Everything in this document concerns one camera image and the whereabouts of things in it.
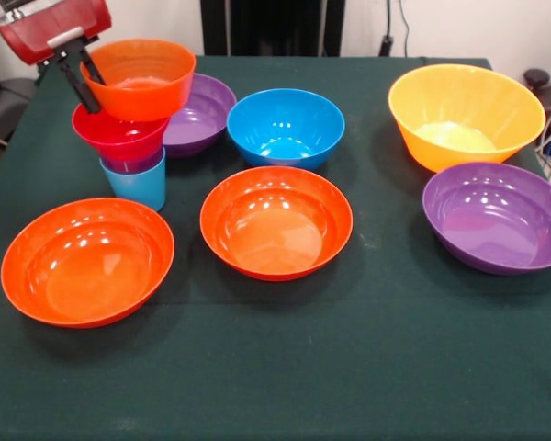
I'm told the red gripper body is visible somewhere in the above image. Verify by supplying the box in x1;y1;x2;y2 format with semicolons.
0;0;113;67

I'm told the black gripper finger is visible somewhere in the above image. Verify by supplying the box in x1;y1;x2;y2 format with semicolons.
57;54;103;115
75;43;108;87

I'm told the black cable with plug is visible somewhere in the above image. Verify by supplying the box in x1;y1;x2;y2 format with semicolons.
378;0;395;58

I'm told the pink plastic bowl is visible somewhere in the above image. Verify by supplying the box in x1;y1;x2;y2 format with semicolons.
71;101;172;162

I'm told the blue plastic bowl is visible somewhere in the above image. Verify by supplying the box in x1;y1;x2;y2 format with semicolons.
226;88;346;172

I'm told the purple plastic bowl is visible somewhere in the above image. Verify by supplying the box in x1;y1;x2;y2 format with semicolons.
163;72;238;160
422;161;551;277

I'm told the large yellow-orange bowl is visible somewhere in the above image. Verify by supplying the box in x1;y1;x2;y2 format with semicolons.
388;63;547;174

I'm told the thin black cable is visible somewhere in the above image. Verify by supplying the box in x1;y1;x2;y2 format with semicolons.
397;0;411;59

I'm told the blue plastic cup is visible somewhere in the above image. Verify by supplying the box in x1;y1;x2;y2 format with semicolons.
99;146;167;212

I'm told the dark green tablecloth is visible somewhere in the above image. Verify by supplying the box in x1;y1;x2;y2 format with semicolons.
0;53;551;441

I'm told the wide red-orange bowl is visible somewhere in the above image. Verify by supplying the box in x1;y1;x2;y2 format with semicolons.
199;164;354;281
0;197;175;330

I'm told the purple plastic cup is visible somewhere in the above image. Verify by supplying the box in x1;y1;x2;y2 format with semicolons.
101;146;165;175

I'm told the small deep orange bowl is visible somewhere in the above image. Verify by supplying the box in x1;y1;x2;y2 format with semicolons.
79;38;197;123

